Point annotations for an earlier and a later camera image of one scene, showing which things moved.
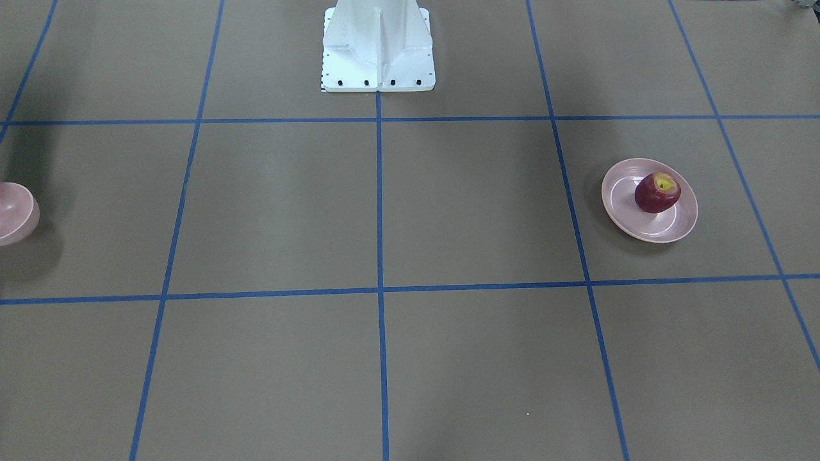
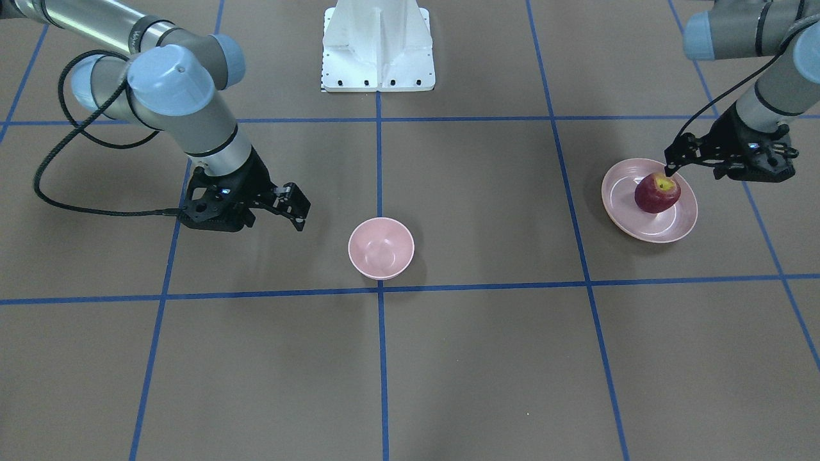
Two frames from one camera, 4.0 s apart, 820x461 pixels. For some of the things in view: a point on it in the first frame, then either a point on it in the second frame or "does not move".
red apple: [656, 193] does not move
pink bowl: [20, 212] to [381, 248]
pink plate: [619, 186] does not move
